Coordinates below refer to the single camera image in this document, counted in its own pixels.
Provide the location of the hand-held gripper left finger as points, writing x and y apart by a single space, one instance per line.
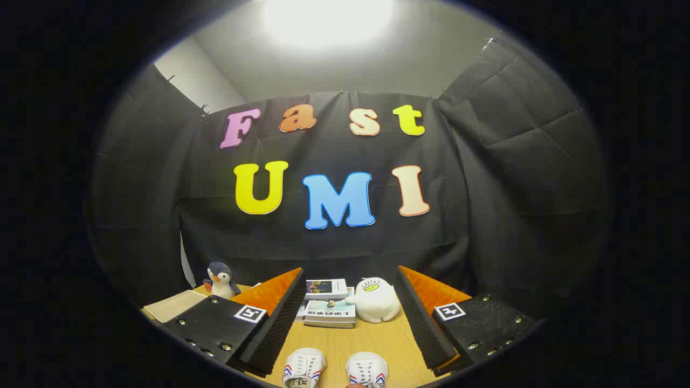
275 323

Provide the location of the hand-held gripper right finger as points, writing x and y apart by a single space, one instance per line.
423 323

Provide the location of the white duck plush toy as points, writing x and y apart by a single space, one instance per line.
377 304

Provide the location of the book with blue picture cover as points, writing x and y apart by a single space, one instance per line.
326 288

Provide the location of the beige fabric storage box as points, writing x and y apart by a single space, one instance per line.
175 306

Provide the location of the penguin plush toy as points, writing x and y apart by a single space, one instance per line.
220 280

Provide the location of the white canvas shoe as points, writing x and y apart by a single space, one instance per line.
366 369
304 366

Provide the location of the thick book with teal cover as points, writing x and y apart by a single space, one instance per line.
330 312

